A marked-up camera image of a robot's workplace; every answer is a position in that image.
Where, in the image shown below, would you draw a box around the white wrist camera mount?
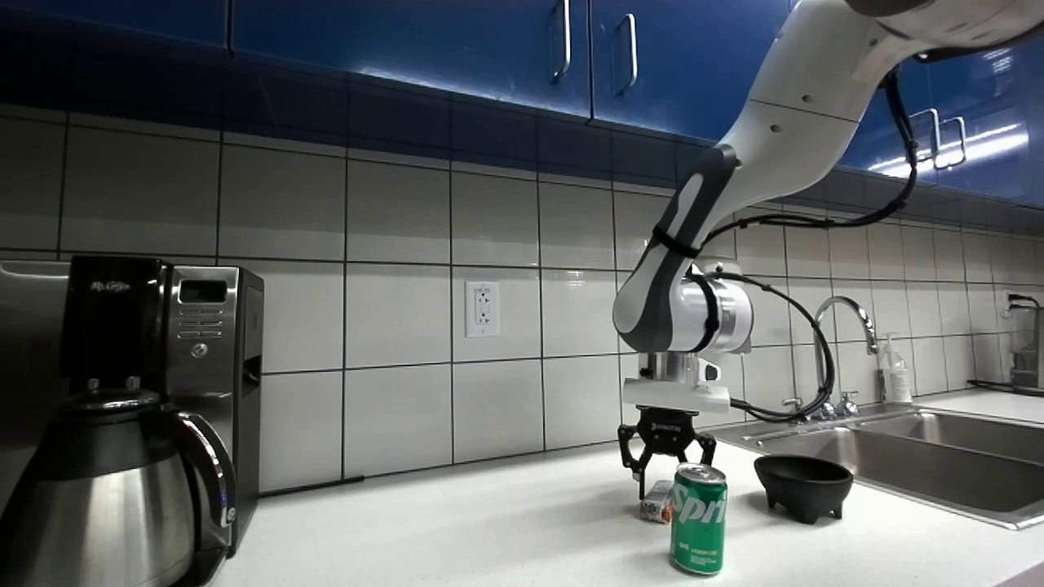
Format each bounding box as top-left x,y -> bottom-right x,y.
624,351 -> 731,411

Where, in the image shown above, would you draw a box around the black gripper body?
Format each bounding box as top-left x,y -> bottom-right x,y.
635,404 -> 695,458

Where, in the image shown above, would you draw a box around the green soda can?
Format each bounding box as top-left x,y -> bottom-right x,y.
670,468 -> 727,578

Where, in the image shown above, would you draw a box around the clear soap bottle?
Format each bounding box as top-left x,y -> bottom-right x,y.
878,338 -> 914,404

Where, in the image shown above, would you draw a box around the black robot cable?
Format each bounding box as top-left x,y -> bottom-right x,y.
695,63 -> 924,426

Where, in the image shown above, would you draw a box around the silver cabinet handle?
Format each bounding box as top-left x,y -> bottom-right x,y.
550,0 -> 574,81
621,12 -> 641,96

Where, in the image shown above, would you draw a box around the appliance at right edge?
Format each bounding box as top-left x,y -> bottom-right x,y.
1004,293 -> 1044,396

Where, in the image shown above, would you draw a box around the black stone bowl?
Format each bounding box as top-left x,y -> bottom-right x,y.
754,453 -> 854,524

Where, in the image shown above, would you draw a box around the black steel coffee maker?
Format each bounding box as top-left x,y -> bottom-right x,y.
0,255 -> 267,531

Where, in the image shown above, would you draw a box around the white wall outlet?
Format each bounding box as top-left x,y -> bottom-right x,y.
468,281 -> 499,338

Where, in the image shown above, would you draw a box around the steel coffee carafe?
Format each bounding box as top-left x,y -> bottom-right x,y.
0,396 -> 238,587

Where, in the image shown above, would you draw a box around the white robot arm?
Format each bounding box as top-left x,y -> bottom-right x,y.
613,0 -> 1044,356

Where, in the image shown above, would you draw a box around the blue upper cabinets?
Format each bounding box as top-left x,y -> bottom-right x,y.
0,0 -> 1044,209

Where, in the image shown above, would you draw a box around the chrome sink faucet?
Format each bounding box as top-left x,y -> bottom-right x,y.
804,293 -> 880,425

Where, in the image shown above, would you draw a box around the right silver cabinet handle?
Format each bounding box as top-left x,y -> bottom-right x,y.
621,12 -> 641,96

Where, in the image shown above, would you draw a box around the stainless steel sink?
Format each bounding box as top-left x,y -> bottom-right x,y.
703,408 -> 1044,535

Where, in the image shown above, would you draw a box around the left silver cabinet handle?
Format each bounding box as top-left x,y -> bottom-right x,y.
550,0 -> 574,81

